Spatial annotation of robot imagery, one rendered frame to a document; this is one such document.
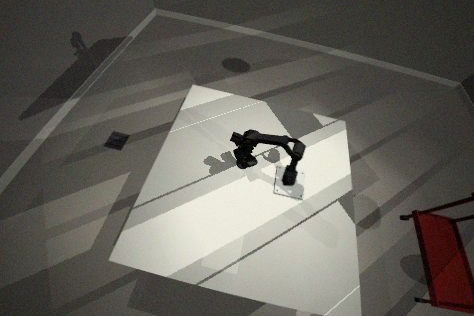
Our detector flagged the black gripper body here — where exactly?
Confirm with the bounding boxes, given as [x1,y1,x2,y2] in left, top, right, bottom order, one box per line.
[235,143,258,168]

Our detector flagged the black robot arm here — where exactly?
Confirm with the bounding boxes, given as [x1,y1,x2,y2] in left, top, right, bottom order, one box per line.
[230,129,306,186]

